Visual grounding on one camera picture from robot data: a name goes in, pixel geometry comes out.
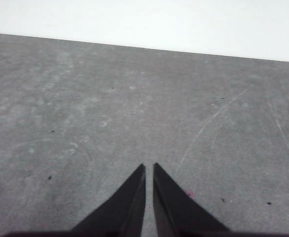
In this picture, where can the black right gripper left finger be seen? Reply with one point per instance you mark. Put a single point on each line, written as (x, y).
(124, 209)

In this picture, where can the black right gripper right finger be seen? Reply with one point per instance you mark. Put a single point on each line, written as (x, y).
(174, 209)

